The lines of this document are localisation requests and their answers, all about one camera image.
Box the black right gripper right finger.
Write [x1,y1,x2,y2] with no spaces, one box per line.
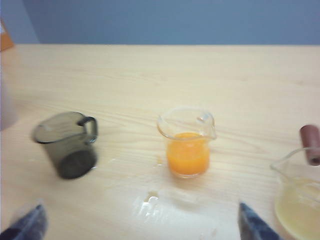
[238,202,285,240]

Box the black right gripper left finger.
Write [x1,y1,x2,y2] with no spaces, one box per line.
[0,204,49,240]

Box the clear glass measuring cup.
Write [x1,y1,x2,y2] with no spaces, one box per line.
[156,106,218,179]

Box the smoky grey measuring cup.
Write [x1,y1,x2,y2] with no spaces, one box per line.
[31,111,99,180]

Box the orange background box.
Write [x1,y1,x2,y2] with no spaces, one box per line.
[0,18,15,53]

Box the clear wooden-handled measuring cup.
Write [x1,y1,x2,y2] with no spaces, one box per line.
[269,124,320,240]

